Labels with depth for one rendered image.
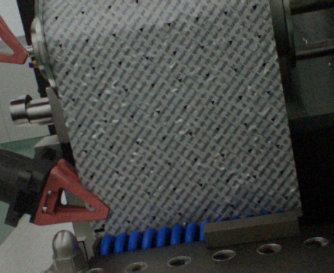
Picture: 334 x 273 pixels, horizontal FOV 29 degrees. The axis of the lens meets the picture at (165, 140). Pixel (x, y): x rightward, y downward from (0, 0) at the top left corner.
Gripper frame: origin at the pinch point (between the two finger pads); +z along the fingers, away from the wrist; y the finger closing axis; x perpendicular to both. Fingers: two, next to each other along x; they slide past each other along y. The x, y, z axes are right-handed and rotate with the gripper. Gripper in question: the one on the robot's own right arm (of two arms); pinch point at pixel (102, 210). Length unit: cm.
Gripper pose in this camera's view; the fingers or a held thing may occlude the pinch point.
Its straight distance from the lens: 73.0
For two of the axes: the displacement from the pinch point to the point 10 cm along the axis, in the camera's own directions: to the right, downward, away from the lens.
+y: -1.1, 2.5, -9.6
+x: 3.2, -9.1, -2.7
